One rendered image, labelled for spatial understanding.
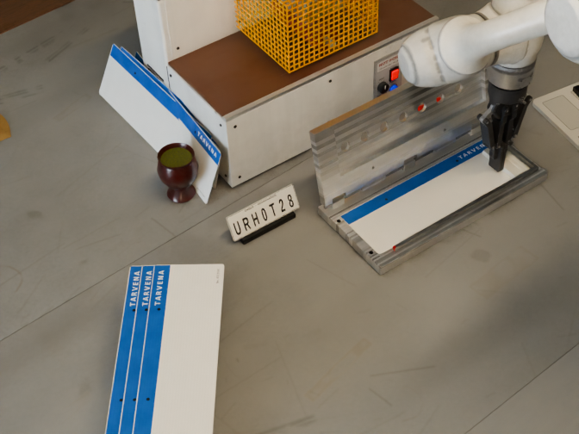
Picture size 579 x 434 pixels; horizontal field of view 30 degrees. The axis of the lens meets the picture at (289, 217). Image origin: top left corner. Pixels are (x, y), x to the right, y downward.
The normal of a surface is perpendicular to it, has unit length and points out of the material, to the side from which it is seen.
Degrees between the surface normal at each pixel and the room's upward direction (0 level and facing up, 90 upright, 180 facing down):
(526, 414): 0
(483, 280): 0
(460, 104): 79
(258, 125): 90
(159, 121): 63
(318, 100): 90
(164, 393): 0
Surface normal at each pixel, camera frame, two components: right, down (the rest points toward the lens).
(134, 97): -0.73, 0.09
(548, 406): -0.04, -0.69
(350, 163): 0.55, 0.44
